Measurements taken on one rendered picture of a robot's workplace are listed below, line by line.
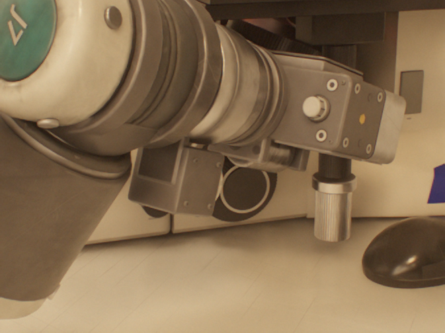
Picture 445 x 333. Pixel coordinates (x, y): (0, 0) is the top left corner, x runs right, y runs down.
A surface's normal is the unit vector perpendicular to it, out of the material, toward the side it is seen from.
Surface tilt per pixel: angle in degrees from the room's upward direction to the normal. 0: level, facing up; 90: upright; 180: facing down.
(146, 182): 70
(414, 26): 90
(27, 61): 79
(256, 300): 0
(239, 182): 90
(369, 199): 90
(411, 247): 38
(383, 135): 90
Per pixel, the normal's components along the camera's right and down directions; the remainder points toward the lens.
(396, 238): -0.51, -0.72
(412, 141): 0.23, -0.43
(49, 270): 0.60, 0.60
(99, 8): 0.81, -0.18
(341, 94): -0.58, -0.11
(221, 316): 0.00, -0.96
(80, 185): 0.47, 0.53
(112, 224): 0.33, 0.27
